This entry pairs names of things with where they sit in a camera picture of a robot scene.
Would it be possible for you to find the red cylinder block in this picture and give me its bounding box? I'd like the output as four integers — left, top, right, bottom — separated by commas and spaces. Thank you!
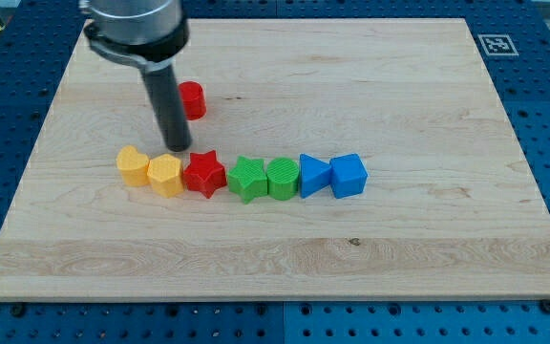
179, 81, 207, 120

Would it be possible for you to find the blue triangle block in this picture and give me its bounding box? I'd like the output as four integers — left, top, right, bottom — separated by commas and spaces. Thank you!
299, 154, 331, 198

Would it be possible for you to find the yellow hexagon block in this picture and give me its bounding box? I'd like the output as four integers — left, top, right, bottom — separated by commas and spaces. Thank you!
147, 154, 185, 198

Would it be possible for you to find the yellow heart block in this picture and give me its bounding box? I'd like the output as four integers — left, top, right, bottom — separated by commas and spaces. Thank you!
116, 145, 150, 187

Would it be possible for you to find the red star block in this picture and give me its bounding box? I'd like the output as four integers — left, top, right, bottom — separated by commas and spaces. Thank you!
183, 150, 227, 199

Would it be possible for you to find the green cylinder block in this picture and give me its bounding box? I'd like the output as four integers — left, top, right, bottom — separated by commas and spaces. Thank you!
266, 158, 300, 201

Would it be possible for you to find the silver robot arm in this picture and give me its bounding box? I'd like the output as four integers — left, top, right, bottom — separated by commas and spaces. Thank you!
78, 0, 192, 152

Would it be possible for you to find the white fiducial marker tag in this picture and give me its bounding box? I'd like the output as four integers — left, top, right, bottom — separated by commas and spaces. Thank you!
477, 33, 518, 56

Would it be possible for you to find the green star block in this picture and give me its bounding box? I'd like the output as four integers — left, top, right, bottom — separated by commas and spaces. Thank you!
227, 156, 268, 204

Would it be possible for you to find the wooden board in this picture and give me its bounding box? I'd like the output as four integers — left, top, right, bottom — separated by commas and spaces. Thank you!
0, 18, 550, 302

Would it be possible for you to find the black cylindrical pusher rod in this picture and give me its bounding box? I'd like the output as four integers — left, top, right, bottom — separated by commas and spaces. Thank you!
141, 65, 192, 152

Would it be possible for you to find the blue cube block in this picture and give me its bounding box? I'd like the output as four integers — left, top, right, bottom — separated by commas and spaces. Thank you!
329, 153, 369, 199

